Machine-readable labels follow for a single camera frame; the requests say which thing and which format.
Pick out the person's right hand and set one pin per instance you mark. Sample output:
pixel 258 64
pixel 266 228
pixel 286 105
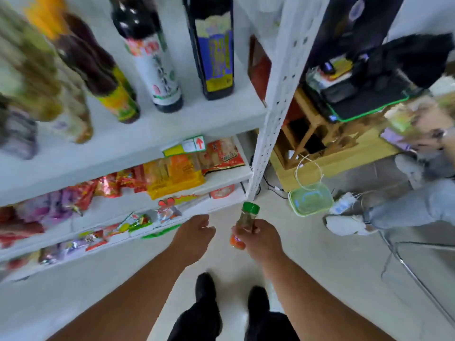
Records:
pixel 265 245

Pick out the person's left hand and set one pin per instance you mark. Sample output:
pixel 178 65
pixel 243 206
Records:
pixel 192 237

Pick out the person's right fingers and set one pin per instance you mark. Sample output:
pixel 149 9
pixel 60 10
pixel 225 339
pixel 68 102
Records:
pixel 248 235

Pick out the person's left fingers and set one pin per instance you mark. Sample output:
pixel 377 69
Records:
pixel 205 227

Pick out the green-capped spice jar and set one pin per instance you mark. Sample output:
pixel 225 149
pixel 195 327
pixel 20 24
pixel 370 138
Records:
pixel 250 209

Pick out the person's right forearm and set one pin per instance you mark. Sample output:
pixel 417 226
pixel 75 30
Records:
pixel 312 301

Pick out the person's left forearm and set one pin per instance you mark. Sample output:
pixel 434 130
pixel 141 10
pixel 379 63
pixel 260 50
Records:
pixel 135 301

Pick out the red silver snack packet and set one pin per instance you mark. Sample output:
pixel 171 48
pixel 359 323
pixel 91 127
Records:
pixel 170 209

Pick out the round pink snack packet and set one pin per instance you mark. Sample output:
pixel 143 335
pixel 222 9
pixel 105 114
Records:
pixel 222 191

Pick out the green shelf edge tag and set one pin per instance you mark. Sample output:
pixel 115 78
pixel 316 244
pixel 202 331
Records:
pixel 160 232

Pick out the yellow orange snack packet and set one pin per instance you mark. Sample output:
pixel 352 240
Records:
pixel 174 175

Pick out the person's black left shoe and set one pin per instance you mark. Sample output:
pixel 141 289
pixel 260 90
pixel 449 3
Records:
pixel 205 289

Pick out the person's black shoe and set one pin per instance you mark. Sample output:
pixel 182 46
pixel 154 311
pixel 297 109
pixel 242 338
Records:
pixel 258 301
pixel 205 289

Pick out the person's black right shoe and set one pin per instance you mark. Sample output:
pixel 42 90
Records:
pixel 258 301

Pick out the green red snack packet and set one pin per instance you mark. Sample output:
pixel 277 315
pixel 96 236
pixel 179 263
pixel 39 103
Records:
pixel 137 221

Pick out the red orange snack packet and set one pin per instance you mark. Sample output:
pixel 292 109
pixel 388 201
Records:
pixel 222 154

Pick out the green yellow shelf tag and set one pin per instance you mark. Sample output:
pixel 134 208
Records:
pixel 185 146

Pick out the person's black trousers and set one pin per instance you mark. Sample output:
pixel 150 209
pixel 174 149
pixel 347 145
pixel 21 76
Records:
pixel 199 324

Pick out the shiny red snack packets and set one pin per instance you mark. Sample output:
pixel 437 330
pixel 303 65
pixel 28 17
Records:
pixel 117 182

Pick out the white metal shelf unit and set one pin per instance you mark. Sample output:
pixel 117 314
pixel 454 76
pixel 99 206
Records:
pixel 199 120

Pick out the wooden table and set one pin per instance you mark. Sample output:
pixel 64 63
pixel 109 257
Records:
pixel 359 152

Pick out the row of small mixed packets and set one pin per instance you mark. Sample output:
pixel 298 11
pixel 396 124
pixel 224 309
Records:
pixel 67 246

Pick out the purple snack packets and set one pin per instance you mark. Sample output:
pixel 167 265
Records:
pixel 49 205

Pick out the brown bottle with yellow-green label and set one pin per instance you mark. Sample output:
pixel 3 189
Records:
pixel 113 99

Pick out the red box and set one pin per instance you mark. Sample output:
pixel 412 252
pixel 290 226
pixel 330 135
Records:
pixel 259 70

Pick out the dark bottle with white label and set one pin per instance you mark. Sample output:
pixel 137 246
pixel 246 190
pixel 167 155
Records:
pixel 154 67

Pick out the pale amber bottle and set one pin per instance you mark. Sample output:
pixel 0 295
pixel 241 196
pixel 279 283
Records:
pixel 76 117

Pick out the dark bottle with blue label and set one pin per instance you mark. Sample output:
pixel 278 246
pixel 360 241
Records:
pixel 211 53

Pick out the black case with green edge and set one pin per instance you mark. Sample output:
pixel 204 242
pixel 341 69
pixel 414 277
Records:
pixel 366 99

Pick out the purple grey packet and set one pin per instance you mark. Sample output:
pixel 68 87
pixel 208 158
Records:
pixel 17 134

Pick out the brown bottle with orange cap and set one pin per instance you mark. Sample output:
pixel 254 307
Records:
pixel 89 39

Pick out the olive green bottle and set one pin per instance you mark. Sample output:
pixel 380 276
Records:
pixel 28 74

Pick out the black bag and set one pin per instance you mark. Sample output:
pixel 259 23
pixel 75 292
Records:
pixel 408 60

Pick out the dark standing board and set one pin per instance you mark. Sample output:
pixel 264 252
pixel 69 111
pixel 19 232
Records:
pixel 359 24

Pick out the metal chair frame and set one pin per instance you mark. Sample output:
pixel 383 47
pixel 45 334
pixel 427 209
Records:
pixel 412 269

